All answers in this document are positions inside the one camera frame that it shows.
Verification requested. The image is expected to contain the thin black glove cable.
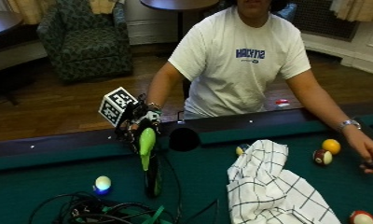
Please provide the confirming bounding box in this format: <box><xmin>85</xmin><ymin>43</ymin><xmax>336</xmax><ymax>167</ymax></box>
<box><xmin>159</xmin><ymin>150</ymin><xmax>184</xmax><ymax>224</ymax></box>

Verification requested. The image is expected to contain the beaded bracelet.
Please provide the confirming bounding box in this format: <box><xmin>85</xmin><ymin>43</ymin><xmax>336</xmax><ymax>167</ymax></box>
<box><xmin>147</xmin><ymin>102</ymin><xmax>164</xmax><ymax>112</ymax></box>

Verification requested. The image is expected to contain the green and black tool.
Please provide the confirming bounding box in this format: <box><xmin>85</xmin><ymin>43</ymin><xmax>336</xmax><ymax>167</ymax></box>
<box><xmin>139</xmin><ymin>127</ymin><xmax>164</xmax><ymax>199</ymax></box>

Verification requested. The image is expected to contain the red striped billiard ball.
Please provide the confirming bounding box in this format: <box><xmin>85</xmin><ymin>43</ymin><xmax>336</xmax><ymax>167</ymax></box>
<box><xmin>348</xmin><ymin>210</ymin><xmax>373</xmax><ymax>224</ymax></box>

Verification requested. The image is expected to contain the round dark wooden table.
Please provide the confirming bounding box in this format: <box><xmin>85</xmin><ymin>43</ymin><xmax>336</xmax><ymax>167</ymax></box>
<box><xmin>139</xmin><ymin>0</ymin><xmax>222</xmax><ymax>43</ymax></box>

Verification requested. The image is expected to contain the glowing white ball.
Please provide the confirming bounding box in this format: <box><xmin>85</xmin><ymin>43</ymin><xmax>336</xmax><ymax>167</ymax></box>
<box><xmin>93</xmin><ymin>175</ymin><xmax>114</xmax><ymax>196</ymax></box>

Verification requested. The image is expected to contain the red and white floor object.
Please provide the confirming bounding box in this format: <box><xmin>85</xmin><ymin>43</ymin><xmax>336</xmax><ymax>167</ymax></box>
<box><xmin>275</xmin><ymin>98</ymin><xmax>292</xmax><ymax>108</ymax></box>

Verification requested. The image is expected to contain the beige curtain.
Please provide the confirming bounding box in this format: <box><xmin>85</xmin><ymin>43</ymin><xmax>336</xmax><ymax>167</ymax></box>
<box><xmin>5</xmin><ymin>0</ymin><xmax>119</xmax><ymax>26</ymax></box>
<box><xmin>329</xmin><ymin>0</ymin><xmax>373</xmax><ymax>23</ymax></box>

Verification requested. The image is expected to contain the green strap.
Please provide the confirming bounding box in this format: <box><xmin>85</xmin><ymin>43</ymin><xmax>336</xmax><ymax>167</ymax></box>
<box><xmin>141</xmin><ymin>204</ymin><xmax>167</xmax><ymax>224</ymax></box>

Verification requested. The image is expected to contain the maroon striped billiard ball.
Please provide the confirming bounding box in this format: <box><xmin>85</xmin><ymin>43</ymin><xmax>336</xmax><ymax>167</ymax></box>
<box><xmin>312</xmin><ymin>148</ymin><xmax>335</xmax><ymax>166</ymax></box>

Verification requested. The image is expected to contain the bundle of black cables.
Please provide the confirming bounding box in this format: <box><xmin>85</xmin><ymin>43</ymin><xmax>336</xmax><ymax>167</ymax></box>
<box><xmin>29</xmin><ymin>191</ymin><xmax>180</xmax><ymax>224</ymax></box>

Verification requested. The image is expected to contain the white checkered cloth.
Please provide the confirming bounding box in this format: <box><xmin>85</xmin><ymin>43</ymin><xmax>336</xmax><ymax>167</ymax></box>
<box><xmin>227</xmin><ymin>138</ymin><xmax>343</xmax><ymax>224</ymax></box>

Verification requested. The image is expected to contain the the person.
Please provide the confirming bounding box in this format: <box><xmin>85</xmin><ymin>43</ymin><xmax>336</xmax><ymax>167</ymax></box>
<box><xmin>146</xmin><ymin>0</ymin><xmax>373</xmax><ymax>175</ymax></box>

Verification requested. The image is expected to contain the silver wristwatch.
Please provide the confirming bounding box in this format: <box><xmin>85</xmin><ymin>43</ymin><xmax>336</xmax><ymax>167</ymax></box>
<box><xmin>337</xmin><ymin>119</ymin><xmax>364</xmax><ymax>133</ymax></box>

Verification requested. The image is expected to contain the white marker cube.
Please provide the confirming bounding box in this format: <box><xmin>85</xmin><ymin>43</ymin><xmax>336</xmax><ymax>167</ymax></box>
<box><xmin>98</xmin><ymin>86</ymin><xmax>141</xmax><ymax>128</ymax></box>

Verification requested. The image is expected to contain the dark radiator grille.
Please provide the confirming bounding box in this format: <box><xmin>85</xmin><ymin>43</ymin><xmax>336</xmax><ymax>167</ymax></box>
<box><xmin>291</xmin><ymin>0</ymin><xmax>361</xmax><ymax>43</ymax></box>

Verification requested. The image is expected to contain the green patterned armchair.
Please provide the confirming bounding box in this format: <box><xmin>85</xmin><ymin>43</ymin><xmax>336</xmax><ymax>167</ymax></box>
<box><xmin>35</xmin><ymin>0</ymin><xmax>135</xmax><ymax>84</ymax></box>

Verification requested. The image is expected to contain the yellow striped billiard ball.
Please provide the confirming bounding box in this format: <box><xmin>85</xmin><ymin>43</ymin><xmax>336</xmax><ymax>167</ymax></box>
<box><xmin>235</xmin><ymin>143</ymin><xmax>252</xmax><ymax>157</ymax></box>

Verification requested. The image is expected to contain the dark wooden side table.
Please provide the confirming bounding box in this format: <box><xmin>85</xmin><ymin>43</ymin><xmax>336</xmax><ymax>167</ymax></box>
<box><xmin>0</xmin><ymin>9</ymin><xmax>42</xmax><ymax>106</ymax></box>

